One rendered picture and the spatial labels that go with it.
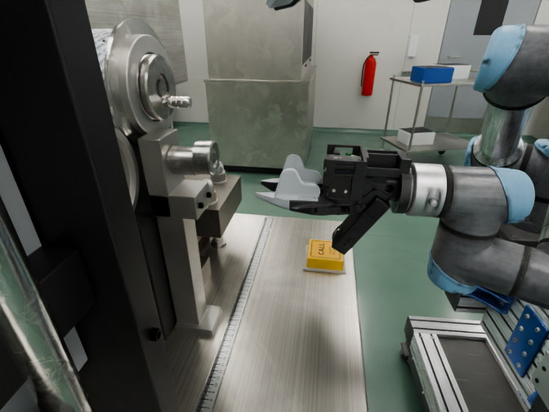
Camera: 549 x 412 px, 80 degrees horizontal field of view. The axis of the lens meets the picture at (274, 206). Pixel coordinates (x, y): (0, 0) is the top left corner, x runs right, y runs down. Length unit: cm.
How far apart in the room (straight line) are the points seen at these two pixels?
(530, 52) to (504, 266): 38
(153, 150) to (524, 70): 62
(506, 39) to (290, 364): 65
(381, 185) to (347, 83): 448
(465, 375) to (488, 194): 108
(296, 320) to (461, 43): 482
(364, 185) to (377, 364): 128
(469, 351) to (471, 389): 17
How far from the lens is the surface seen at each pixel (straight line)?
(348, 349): 53
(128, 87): 39
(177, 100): 44
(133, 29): 44
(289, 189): 46
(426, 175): 48
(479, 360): 158
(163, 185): 41
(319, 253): 66
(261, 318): 56
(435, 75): 355
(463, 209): 50
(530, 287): 55
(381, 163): 48
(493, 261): 54
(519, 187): 52
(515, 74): 75
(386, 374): 166
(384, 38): 493
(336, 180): 45
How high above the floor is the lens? 131
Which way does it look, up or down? 28 degrees down
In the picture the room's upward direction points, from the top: straight up
